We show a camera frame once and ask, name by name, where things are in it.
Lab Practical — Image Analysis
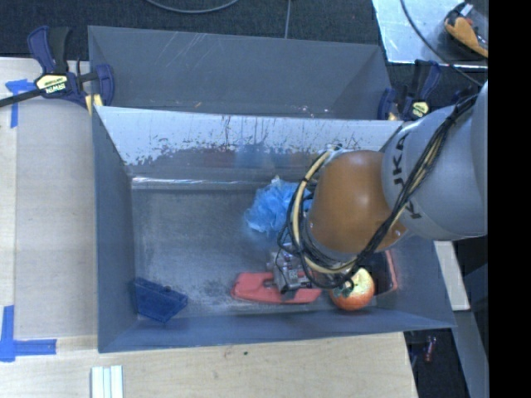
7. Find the light blue mesh sponge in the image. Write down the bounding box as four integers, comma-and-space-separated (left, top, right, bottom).
243, 175, 313, 236

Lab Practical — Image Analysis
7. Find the red and black box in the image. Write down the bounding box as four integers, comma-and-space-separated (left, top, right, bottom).
372, 250, 400, 296

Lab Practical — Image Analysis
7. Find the dark blue wedge block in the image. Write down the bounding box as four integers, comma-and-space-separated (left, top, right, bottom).
131, 276, 189, 324

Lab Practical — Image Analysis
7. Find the red flat tool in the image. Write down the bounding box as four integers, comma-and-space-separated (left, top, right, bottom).
230, 271, 324, 305

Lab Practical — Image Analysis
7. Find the red and yellow apple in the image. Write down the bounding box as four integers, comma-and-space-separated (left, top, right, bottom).
329, 266, 376, 312

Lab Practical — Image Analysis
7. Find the grey metal bin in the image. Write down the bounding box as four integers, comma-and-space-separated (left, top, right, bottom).
86, 25, 458, 354

